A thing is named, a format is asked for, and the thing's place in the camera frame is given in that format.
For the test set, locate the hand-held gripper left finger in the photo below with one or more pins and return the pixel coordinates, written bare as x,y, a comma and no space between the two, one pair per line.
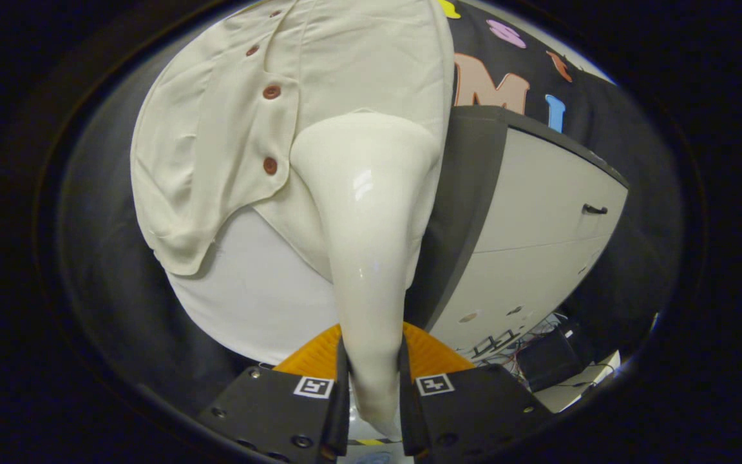
274,412

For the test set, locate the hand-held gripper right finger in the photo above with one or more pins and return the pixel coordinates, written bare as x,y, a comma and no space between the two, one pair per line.
474,409

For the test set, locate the cream button shirt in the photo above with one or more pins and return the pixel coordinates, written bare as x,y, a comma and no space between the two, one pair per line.
216,129

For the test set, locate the black box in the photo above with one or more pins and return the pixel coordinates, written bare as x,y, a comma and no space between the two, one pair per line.
554,357

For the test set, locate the white box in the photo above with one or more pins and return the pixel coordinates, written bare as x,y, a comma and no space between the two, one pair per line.
593,383

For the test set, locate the white ironing board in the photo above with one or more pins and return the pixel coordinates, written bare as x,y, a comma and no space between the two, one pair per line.
255,290

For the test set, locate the grey cabinet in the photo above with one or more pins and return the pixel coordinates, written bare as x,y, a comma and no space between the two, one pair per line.
538,193

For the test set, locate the black backdrop cloth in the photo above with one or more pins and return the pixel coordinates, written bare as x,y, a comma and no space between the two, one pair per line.
100,258

